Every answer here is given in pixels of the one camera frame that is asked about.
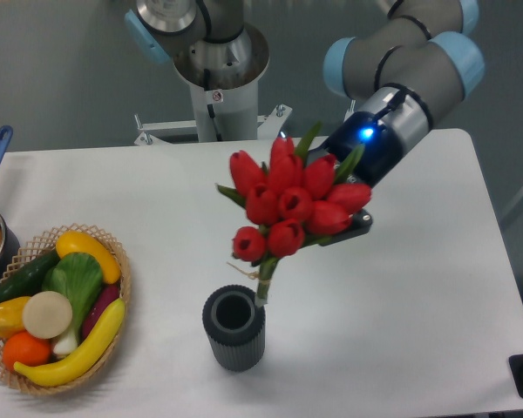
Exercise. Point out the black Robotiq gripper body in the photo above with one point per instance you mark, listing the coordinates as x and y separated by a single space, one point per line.
371 146

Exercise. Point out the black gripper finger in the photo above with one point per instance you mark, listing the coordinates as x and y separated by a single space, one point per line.
319 151
361 223

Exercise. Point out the red tulip bouquet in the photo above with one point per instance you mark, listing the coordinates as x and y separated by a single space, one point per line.
291 202

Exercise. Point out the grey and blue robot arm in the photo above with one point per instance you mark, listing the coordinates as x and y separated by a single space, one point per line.
409 75

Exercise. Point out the dark grey ribbed vase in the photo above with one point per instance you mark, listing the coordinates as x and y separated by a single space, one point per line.
235 327

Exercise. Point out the purple eggplant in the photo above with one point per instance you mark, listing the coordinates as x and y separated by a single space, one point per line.
106 296

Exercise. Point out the yellow squash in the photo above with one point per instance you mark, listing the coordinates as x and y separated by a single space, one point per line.
79 242

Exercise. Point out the green bok choy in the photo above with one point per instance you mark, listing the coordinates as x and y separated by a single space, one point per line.
78 277

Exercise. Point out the woven wicker basket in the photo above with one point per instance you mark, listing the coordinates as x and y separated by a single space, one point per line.
41 245

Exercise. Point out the yellow banana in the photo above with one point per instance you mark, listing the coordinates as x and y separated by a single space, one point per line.
86 355

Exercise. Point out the beige round disc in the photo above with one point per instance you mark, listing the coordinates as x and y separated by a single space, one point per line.
47 314

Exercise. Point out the green cucumber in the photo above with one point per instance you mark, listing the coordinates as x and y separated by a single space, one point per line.
28 279

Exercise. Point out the yellow bell pepper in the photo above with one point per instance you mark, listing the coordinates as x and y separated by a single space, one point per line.
11 316

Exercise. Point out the orange fruit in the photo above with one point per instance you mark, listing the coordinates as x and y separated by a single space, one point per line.
27 349

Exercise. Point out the white metal base bracket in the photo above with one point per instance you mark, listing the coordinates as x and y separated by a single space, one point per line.
170 128

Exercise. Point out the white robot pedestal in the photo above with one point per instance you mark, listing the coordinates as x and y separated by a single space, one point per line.
223 83

